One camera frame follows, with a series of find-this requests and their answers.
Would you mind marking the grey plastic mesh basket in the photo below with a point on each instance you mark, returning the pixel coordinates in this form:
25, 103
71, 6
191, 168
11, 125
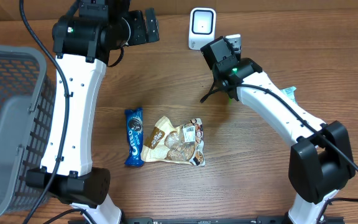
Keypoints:
26, 107

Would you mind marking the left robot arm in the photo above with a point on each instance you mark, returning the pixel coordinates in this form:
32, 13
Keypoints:
83, 39

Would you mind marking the white barcode scanner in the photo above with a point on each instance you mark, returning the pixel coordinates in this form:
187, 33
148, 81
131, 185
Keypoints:
202, 27

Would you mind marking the brown cookie snack bag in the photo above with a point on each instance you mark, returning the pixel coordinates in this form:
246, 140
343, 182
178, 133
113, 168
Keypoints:
181, 145

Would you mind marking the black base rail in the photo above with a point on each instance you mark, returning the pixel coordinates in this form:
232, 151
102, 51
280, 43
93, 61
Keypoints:
258, 220

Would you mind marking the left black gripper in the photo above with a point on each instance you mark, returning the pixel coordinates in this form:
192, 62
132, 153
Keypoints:
137, 20

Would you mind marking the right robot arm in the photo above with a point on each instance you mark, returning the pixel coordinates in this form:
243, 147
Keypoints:
320, 153

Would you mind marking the blue oreo cookie pack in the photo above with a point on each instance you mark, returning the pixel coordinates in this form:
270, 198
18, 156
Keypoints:
134, 130

